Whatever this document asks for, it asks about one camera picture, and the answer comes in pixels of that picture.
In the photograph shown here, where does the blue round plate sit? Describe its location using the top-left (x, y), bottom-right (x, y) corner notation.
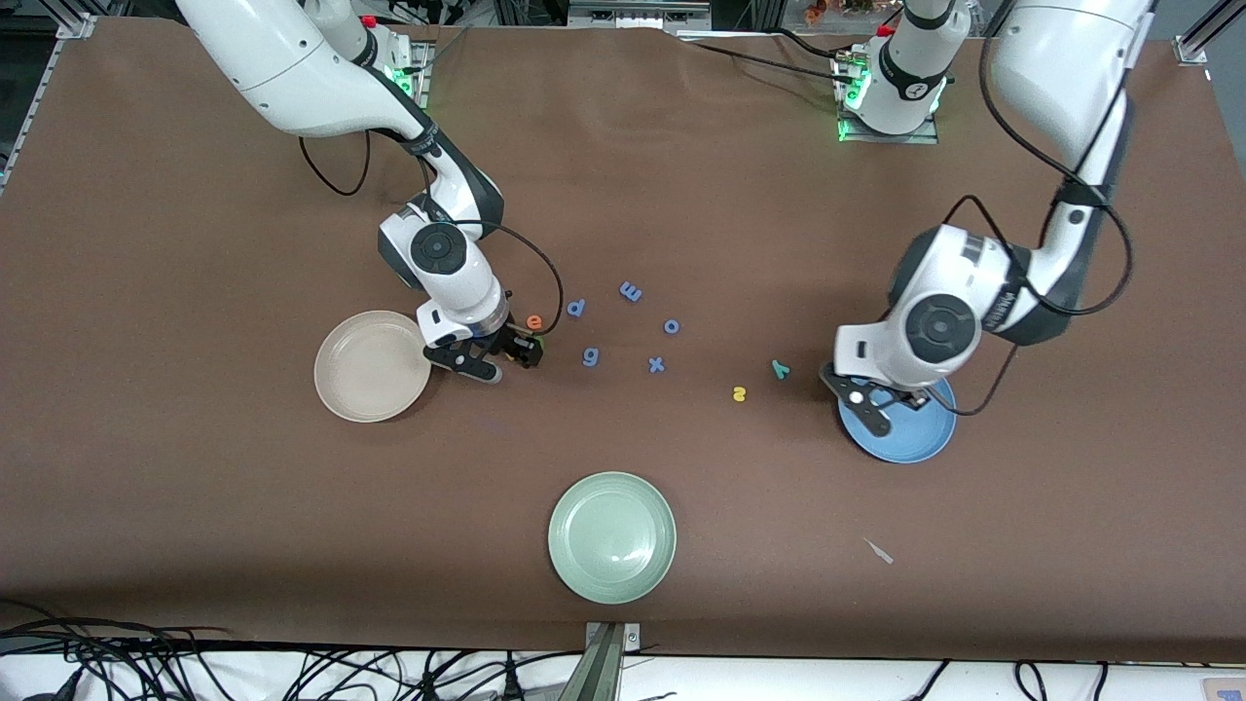
top-left (837, 375), bottom-right (958, 464)

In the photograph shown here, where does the beige round plate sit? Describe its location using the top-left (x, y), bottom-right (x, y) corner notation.
top-left (313, 310), bottom-right (433, 424)

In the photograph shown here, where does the pale green round plate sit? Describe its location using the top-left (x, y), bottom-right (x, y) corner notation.
top-left (547, 471), bottom-right (678, 606)

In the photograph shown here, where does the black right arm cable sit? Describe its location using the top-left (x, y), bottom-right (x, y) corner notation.
top-left (297, 127), bottom-right (566, 342)

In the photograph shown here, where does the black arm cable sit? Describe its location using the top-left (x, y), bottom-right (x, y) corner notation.
top-left (905, 0), bottom-right (1135, 418)
top-left (297, 127), bottom-right (566, 342)

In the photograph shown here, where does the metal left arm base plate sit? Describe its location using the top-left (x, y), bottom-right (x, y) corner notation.
top-left (839, 49), bottom-right (940, 145)

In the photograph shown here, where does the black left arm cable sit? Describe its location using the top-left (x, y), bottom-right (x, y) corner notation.
top-left (905, 0), bottom-right (1135, 418)

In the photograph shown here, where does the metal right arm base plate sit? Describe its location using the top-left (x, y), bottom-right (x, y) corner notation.
top-left (389, 37), bottom-right (435, 110)

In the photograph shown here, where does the aluminium frame profile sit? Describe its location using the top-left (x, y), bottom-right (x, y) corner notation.
top-left (568, 0), bottom-right (712, 30)

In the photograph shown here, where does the black cable on tabletop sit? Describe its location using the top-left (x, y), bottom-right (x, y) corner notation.
top-left (681, 27), bottom-right (858, 89)

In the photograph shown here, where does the tangled black cable bundle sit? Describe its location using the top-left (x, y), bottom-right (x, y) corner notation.
top-left (0, 599), bottom-right (585, 701)

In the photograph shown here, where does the aluminium table edge rail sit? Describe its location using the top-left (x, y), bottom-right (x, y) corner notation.
top-left (0, 39), bottom-right (52, 196)

